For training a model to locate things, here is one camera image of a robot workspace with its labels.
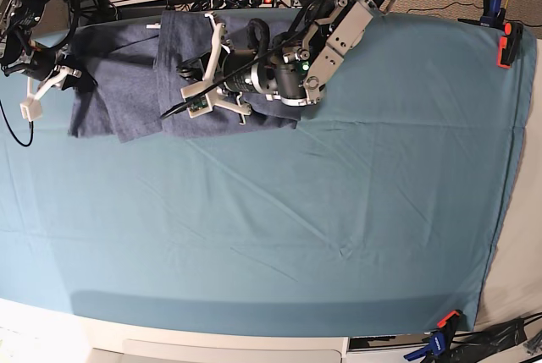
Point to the power strip with red switch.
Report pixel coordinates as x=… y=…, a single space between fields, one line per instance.
x=232 y=4

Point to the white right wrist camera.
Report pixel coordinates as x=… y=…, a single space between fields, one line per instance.
x=30 y=109

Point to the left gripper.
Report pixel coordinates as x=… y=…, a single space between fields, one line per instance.
x=204 y=71

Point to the blue-grey T-shirt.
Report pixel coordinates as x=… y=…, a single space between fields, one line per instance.
x=132 y=78

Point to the blue black clamp top right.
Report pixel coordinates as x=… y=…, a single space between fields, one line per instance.
x=493 y=15

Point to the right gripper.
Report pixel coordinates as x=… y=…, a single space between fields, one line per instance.
x=64 y=76

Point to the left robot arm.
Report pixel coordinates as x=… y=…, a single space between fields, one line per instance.
x=292 y=67

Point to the orange black clamp top right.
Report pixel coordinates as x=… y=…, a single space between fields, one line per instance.
x=509 y=44

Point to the orange blue clamp bottom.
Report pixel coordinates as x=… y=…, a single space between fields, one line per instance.
x=439 y=341

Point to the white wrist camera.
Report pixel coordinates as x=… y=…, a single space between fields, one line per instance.
x=30 y=109
x=199 y=107

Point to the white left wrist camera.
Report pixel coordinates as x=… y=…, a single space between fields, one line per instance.
x=199 y=107

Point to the teal table cloth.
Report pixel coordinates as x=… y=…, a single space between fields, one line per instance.
x=377 y=215

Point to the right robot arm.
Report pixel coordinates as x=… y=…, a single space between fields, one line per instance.
x=51 y=66

